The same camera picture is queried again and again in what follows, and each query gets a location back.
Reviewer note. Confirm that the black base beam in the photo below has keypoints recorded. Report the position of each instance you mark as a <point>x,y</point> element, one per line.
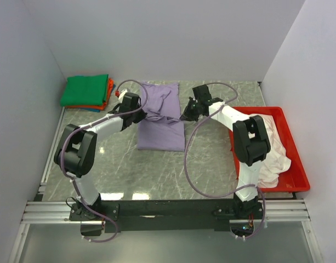
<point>151,215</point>

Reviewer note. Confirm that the lavender t shirt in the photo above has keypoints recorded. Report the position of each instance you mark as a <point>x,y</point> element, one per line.
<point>162,128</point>

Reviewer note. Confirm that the red plastic bin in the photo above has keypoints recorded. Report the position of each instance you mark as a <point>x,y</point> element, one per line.
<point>295,179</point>

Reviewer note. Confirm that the blue folded t shirt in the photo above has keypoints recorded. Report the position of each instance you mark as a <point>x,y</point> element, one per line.
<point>101,108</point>

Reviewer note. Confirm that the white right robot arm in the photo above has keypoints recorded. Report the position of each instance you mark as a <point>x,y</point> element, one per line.
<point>250,143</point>

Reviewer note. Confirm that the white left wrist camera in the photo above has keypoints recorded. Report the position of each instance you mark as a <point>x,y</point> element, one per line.
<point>120,94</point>

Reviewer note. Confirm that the white t shirt in bin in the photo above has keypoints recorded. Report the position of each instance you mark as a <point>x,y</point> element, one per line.
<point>276,161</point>

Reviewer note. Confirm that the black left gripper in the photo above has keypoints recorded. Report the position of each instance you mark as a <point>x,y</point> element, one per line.
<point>142,115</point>

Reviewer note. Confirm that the orange folded t shirt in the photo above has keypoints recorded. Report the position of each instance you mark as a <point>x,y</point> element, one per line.
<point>110,81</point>

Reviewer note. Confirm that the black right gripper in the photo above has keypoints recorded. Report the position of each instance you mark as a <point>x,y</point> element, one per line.
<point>187,115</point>

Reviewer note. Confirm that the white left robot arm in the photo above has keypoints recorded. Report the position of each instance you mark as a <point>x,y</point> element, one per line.
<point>75,153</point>

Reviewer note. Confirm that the green folded t shirt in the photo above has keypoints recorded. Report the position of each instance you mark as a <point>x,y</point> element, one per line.
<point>85,91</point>

